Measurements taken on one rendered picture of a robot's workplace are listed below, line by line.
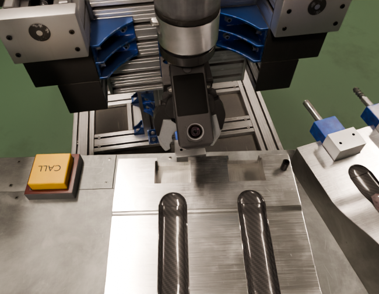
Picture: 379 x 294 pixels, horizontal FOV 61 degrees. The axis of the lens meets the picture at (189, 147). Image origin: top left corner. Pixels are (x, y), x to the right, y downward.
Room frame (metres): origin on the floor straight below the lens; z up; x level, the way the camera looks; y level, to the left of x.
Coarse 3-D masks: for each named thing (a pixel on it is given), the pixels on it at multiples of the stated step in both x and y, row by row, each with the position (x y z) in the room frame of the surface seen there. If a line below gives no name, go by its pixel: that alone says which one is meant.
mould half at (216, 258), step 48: (144, 192) 0.21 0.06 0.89; (192, 192) 0.21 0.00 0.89; (240, 192) 0.21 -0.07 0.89; (288, 192) 0.21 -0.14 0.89; (144, 240) 0.15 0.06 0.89; (192, 240) 0.15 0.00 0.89; (240, 240) 0.15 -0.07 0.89; (288, 240) 0.15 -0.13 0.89; (144, 288) 0.09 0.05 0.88; (192, 288) 0.09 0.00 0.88; (240, 288) 0.09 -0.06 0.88; (288, 288) 0.09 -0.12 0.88
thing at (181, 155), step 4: (176, 132) 0.36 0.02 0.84; (176, 136) 0.35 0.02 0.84; (176, 140) 0.33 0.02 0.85; (176, 144) 0.32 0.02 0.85; (176, 148) 0.32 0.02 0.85; (180, 148) 0.32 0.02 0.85; (200, 148) 0.32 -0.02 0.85; (204, 148) 0.32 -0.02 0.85; (176, 152) 0.31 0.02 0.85; (180, 152) 0.31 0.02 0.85; (184, 152) 0.31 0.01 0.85; (188, 152) 0.31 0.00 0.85; (192, 152) 0.31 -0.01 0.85; (196, 152) 0.31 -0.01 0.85; (200, 152) 0.31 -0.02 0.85; (204, 152) 0.31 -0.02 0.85; (176, 156) 0.30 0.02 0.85; (180, 156) 0.30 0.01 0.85; (184, 156) 0.30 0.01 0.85; (188, 156) 0.30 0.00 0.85; (176, 160) 0.30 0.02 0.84; (180, 160) 0.30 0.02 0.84; (184, 160) 0.30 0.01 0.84
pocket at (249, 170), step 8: (232, 160) 0.28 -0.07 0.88; (240, 160) 0.28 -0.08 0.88; (248, 160) 0.28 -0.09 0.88; (256, 160) 0.28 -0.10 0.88; (232, 168) 0.27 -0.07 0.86; (240, 168) 0.27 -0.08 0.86; (248, 168) 0.27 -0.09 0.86; (256, 168) 0.27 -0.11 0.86; (232, 176) 0.26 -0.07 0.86; (240, 176) 0.26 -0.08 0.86; (248, 176) 0.26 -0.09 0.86; (256, 176) 0.26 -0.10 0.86; (264, 176) 0.24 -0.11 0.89
